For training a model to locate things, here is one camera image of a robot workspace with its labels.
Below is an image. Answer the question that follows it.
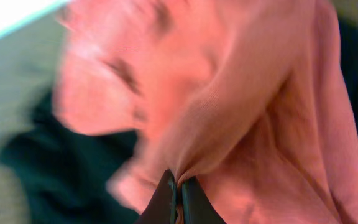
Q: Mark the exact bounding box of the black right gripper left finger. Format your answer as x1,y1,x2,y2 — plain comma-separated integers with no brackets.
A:
135,170,177,224

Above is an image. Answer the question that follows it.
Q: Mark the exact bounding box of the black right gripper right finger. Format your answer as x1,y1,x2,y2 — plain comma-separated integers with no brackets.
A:
181,177,226,224

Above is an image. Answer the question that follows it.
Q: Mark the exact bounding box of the red t-shirt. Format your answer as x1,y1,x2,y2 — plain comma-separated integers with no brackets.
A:
54,0,358,223

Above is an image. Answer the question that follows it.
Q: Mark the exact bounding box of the black t-shirt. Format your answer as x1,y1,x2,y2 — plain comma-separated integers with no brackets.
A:
0,18,358,224

